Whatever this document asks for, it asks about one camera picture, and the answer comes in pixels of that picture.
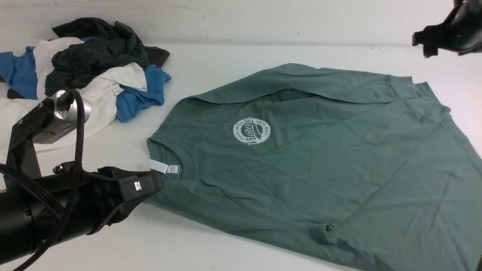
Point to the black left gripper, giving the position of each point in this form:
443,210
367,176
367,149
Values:
32,209

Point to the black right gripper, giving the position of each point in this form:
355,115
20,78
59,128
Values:
464,29

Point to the green long-sleeved shirt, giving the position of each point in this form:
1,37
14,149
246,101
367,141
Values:
359,169

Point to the blue shirt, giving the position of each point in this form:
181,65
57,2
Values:
18,74

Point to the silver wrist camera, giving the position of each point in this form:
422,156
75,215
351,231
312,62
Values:
70,112

